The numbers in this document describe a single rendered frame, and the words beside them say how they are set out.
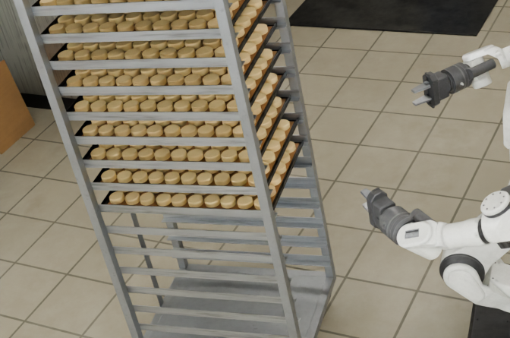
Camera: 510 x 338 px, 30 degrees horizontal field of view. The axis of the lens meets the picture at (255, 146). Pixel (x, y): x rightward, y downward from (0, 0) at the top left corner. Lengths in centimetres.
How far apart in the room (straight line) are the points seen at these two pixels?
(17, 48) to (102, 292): 182
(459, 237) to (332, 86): 277
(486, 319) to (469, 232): 97
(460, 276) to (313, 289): 72
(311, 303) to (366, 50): 221
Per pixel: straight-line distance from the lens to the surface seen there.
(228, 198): 304
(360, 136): 467
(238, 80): 265
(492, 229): 240
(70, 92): 295
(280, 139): 312
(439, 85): 318
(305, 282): 365
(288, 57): 311
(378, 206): 263
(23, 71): 550
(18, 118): 540
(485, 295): 315
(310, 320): 349
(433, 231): 248
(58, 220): 463
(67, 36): 284
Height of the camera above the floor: 253
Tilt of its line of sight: 32 degrees down
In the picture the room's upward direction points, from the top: 13 degrees counter-clockwise
